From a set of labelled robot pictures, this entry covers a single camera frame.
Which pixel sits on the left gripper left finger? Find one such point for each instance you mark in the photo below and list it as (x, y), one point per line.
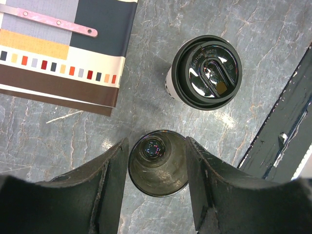
(86, 200)

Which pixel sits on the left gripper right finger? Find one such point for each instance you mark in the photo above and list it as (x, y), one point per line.
(226, 200)

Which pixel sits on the black plastic cup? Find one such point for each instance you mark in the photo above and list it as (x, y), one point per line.
(157, 163)

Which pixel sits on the black lid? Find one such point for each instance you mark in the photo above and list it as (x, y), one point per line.
(206, 73)

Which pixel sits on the white paper cup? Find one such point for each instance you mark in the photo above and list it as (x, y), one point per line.
(169, 84)

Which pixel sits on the patchwork placemat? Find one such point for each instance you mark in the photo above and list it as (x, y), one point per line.
(56, 66)

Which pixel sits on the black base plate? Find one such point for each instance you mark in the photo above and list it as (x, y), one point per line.
(281, 147)

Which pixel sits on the fork pink handle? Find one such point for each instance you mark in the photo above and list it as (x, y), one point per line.
(48, 20)

